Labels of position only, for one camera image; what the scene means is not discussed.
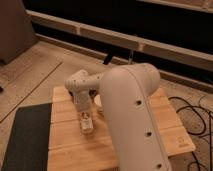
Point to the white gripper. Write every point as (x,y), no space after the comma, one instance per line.
(86,122)

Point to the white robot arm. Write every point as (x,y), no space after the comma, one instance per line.
(124,93)

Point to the dark ceramic bowl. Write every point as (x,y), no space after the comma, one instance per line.
(93,92)

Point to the white paper cup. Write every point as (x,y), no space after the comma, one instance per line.
(98,104)

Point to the dark grey mat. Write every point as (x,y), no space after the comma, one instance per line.
(27,149)

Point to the black table leg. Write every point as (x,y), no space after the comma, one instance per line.
(108,58)

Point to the grey cabinet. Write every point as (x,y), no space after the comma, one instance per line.
(16,32)

